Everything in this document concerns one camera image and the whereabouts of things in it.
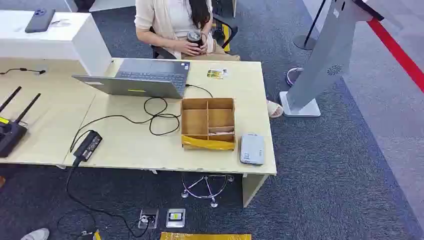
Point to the clear plastic wrapper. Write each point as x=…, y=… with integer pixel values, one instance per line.
x=60, y=22

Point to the person's foot in sandal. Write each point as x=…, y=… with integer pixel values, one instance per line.
x=275, y=109

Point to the stool star base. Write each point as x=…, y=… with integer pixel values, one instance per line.
x=207, y=185

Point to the person's left hand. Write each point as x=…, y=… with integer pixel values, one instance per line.
x=204, y=44

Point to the black power adapter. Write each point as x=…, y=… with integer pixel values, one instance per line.
x=88, y=145

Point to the black stanchion pole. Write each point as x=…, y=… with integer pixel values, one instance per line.
x=306, y=41

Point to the person's right hand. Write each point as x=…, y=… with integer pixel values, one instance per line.
x=190, y=49

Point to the small grey device box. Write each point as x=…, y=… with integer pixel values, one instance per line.
x=252, y=149

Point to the colourful printed card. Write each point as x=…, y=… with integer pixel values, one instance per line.
x=217, y=74

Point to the person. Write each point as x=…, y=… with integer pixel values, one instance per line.
x=179, y=16

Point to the floor socket with plug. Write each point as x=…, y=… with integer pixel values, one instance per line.
x=148, y=218

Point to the dark smartphone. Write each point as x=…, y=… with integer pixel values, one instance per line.
x=40, y=20

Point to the black router with antennas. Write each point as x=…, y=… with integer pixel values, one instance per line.
x=11, y=134

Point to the pale card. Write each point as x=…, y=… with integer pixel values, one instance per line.
x=219, y=132

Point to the red barrier belt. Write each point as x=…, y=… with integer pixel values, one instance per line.
x=397, y=53

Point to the pale wooden desk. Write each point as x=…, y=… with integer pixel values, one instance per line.
x=49, y=129
x=132, y=147

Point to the yellow floor tape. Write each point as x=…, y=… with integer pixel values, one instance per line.
x=205, y=236

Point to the person's white shoe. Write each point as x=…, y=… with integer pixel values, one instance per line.
x=36, y=235

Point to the grey laptop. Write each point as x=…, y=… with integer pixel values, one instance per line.
x=149, y=71

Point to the white table panel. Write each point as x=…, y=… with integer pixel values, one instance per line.
x=112, y=4

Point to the black plug block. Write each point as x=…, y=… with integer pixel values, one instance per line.
x=88, y=236

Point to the grey kiosk stand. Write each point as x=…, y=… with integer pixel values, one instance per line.
x=324, y=56

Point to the dark travel cup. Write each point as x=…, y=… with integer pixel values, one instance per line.
x=194, y=36

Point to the wooden compartment box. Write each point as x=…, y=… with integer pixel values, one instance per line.
x=195, y=121

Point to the white floor socket plate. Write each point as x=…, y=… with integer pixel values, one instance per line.
x=175, y=217

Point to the white cabinet block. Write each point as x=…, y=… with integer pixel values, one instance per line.
x=66, y=39

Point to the yellow frame piece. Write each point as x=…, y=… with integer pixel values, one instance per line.
x=226, y=36

